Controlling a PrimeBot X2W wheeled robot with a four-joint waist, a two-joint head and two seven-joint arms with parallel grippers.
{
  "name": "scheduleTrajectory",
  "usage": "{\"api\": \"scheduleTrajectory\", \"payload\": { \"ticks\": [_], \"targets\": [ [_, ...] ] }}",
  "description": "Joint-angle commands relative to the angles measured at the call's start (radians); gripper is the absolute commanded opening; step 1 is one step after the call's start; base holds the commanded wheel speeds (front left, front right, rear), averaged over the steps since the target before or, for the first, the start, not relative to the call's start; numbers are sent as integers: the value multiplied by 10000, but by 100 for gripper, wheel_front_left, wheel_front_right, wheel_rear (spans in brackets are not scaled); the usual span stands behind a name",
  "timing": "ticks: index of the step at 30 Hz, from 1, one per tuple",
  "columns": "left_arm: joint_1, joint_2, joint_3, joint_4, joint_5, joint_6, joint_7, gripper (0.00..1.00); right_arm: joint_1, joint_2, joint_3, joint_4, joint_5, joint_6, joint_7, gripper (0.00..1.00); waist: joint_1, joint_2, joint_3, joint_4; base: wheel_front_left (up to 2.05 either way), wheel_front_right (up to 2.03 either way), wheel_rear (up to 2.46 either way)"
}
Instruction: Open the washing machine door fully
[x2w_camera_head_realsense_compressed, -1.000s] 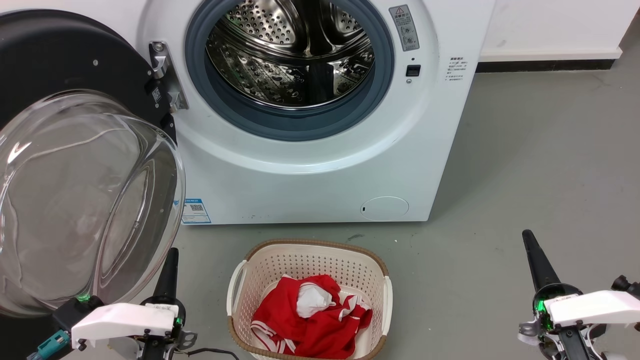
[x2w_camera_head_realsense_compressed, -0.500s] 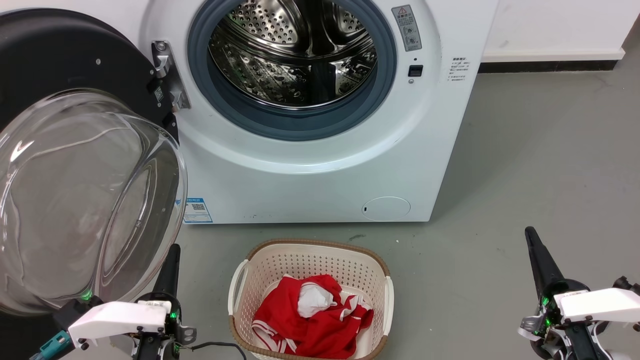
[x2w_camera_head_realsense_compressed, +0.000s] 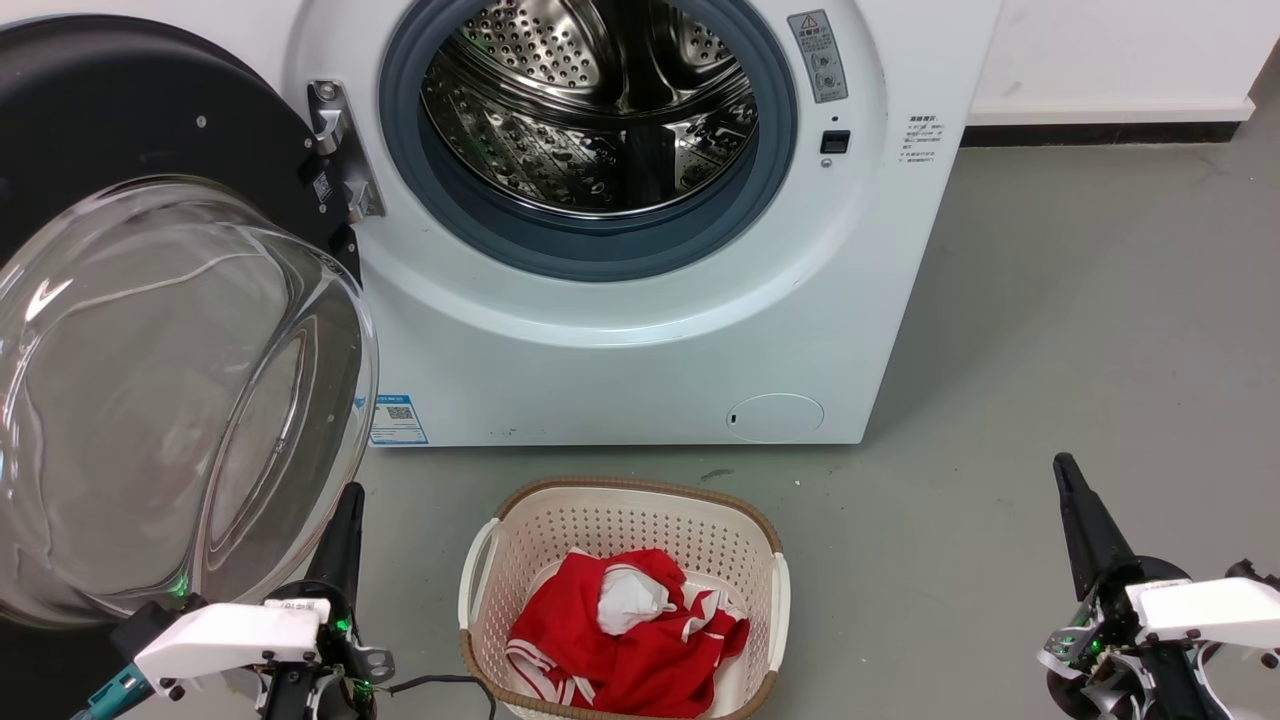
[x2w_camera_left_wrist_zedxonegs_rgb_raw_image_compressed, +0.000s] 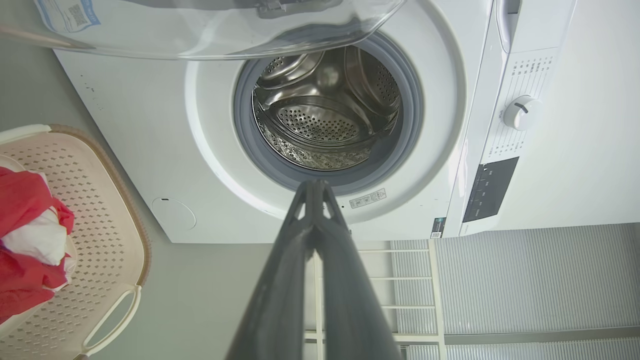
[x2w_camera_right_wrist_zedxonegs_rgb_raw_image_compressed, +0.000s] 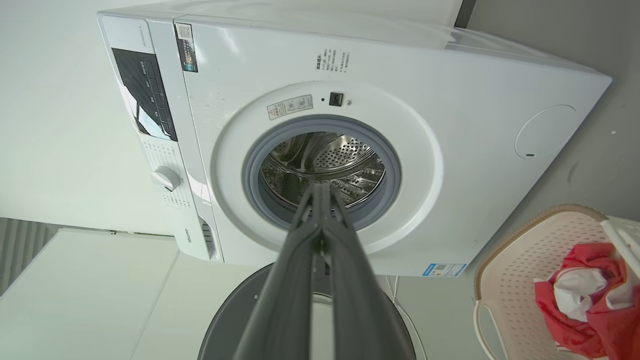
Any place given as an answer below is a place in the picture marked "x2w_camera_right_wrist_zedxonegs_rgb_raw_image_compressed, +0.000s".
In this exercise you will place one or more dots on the dark QR code sticker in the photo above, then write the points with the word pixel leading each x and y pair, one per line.
pixel 186 47

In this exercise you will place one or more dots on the beige perforated laundry basket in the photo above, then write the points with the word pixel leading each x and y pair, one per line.
pixel 510 280

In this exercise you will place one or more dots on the round white filter cover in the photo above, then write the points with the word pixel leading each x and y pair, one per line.
pixel 545 131

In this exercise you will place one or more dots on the white crumpled cloth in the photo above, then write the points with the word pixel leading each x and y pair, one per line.
pixel 575 292

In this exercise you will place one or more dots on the white round selector knob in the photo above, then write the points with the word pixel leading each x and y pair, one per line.
pixel 166 178

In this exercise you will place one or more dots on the white front-load washing machine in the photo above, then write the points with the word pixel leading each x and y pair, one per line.
pixel 450 165

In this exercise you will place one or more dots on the black washer control panel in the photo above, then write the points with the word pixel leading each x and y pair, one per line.
pixel 145 95

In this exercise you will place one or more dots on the steel perforated washer drum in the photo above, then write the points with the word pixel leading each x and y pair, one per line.
pixel 340 155

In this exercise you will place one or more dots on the black door latch socket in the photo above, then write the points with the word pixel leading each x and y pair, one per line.
pixel 336 99

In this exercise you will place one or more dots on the round black washing machine door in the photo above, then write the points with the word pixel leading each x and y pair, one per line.
pixel 240 320

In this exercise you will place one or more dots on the white warning sticker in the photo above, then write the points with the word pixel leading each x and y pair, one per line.
pixel 290 107

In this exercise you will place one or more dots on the blue energy label sticker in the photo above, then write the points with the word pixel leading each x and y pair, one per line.
pixel 444 270

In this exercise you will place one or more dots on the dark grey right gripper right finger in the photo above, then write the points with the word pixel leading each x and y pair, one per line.
pixel 360 310

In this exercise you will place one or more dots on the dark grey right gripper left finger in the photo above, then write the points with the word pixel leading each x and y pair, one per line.
pixel 285 300

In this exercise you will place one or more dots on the red garment with white stripes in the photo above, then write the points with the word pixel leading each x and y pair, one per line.
pixel 600 325

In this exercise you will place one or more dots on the grey slatted panel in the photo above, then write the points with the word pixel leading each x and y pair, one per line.
pixel 20 250

